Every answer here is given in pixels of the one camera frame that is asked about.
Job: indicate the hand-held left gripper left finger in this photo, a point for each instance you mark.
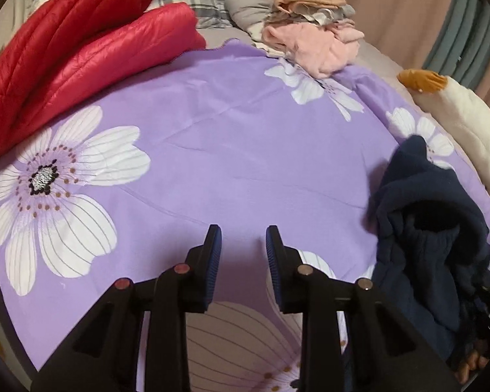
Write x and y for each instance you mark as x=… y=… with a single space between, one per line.
x=213 y=261

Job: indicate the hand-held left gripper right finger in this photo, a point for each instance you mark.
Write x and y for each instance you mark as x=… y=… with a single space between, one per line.
x=274 y=261

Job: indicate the navy fleece garment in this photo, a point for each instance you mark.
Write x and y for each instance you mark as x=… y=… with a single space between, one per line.
x=412 y=273

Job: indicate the person's right hand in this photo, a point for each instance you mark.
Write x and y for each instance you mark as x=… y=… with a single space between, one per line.
x=469 y=365

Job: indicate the purple floral bed sheet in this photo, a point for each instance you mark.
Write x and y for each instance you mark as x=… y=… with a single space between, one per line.
x=228 y=151

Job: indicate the white goose plush toy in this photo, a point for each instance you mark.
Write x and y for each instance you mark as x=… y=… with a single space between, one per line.
x=473 y=130

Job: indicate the pink garment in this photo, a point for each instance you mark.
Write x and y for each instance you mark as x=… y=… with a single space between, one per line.
x=310 y=45

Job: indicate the mauve blanket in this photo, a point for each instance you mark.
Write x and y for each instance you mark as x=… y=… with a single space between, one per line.
x=375 y=59

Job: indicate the grey white folded garment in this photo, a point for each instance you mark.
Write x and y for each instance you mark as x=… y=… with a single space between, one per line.
x=310 y=15

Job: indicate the red quilted jacket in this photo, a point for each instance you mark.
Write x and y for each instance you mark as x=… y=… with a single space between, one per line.
x=65 y=57

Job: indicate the grey quilt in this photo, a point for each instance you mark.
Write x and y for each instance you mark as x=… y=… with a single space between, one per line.
x=249 y=8

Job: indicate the pink curtain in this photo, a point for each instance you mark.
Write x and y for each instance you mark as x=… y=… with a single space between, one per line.
x=384 y=8

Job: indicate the grey-green curtain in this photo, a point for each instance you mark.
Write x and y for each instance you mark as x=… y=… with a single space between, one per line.
x=457 y=28

